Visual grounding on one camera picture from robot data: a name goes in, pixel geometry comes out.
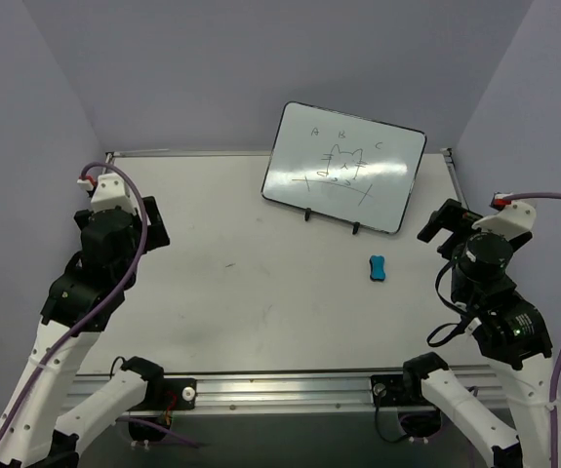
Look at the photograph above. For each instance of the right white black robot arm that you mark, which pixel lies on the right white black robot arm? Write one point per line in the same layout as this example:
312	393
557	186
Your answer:
509	331

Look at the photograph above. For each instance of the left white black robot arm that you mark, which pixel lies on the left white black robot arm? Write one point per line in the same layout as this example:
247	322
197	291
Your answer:
80	302

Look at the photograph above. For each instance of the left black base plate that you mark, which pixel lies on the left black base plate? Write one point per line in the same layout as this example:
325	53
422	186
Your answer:
174	394

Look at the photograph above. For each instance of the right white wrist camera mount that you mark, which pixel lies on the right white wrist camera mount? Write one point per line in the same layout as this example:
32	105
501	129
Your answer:
512	219

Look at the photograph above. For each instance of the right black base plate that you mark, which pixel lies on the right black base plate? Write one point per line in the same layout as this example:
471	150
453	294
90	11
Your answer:
390	391

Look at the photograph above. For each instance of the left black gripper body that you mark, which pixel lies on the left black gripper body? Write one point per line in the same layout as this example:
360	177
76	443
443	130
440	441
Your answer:
155	224

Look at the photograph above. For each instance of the aluminium right side rail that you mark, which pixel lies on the aluminium right side rail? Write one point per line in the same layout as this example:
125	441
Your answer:
448	156

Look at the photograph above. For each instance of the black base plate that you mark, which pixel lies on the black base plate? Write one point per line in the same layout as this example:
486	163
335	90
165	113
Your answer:
390	391
174	394

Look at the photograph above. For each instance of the aluminium rail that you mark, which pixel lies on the aluminium rail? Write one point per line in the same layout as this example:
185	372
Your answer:
289	393
448	156
174	153

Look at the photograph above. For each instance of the white whiteboard black frame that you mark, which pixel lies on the white whiteboard black frame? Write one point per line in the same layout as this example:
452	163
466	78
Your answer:
344	167

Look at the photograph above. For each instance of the blue bone-shaped eraser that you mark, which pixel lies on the blue bone-shaped eraser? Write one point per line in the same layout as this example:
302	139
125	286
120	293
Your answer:
377	268

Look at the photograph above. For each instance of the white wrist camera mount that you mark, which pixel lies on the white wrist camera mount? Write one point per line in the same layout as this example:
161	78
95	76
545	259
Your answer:
108	192
512	219

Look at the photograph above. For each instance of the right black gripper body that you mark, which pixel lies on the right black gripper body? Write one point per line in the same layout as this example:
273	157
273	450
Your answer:
442	222

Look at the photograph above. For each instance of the aluminium back rail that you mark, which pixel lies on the aluminium back rail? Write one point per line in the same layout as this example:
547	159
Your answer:
174	153

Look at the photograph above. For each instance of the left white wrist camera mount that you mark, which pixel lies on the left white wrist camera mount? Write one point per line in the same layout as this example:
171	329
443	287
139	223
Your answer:
108	192

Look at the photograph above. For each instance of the aluminium front rail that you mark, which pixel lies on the aluminium front rail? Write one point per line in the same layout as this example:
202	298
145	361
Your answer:
289	393

